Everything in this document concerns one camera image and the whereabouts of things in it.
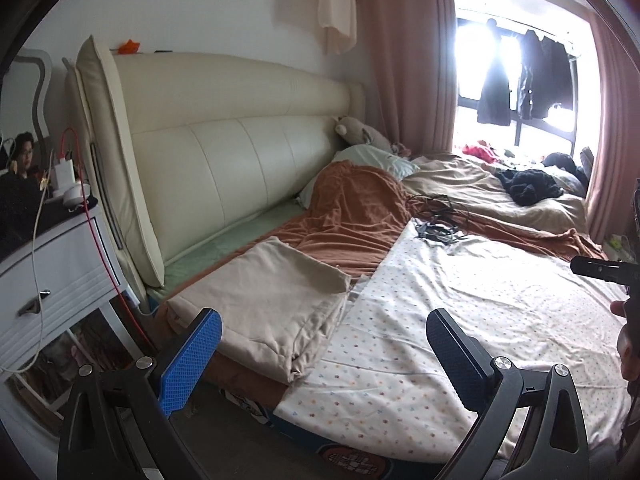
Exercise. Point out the pink curtain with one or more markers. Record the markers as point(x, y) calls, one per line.
point(405, 60)
point(615, 135)

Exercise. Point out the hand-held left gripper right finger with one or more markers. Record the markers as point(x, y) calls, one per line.
point(455, 355)

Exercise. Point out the long dark hanging jacket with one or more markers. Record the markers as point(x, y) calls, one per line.
point(495, 95)

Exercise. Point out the picture with figure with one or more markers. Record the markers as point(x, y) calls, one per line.
point(25, 152)

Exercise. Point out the white nightstand with drawer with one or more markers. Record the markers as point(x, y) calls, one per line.
point(60, 270)

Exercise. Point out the cream leather bed headboard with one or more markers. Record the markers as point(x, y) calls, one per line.
point(225, 160)

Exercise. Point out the dark cloth bundle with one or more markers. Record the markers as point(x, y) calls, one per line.
point(562, 161)

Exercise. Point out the beige plush toy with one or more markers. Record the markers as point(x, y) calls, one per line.
point(357, 130)

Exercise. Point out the black clothes rail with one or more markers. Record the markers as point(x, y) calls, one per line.
point(515, 22)

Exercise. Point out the pale green pillow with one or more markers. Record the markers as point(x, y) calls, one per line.
point(370, 157)

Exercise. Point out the brown blanket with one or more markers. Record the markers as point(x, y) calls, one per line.
point(350, 210)

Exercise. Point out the beige duvet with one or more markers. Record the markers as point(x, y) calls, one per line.
point(465, 185)

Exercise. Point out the orange toy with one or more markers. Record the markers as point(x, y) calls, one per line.
point(129, 47)

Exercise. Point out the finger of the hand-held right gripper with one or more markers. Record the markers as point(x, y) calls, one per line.
point(597, 267)

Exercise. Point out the white mirror frame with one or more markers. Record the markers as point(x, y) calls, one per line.
point(42, 95)

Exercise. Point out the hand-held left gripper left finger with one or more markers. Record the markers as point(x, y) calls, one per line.
point(192, 360)

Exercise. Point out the dark hanging garment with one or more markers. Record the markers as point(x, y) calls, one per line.
point(555, 75)
point(527, 85)

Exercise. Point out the green fitted sheet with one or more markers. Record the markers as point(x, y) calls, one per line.
point(225, 245)

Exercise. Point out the beige jacket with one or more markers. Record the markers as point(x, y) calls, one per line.
point(270, 300)

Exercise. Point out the grey cushion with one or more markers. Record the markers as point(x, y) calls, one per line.
point(587, 160)

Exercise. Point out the person's right hand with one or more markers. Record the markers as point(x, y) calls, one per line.
point(627, 345)

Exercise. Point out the red clothing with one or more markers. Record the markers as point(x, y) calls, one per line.
point(480, 151)

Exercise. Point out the white round device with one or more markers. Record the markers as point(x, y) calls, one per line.
point(77, 196)

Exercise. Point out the black clothes pile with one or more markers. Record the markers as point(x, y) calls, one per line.
point(530, 185)

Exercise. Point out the cream hanging cloth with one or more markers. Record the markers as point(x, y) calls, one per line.
point(337, 5)

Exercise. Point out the white charger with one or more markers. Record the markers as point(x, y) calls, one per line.
point(65, 175)

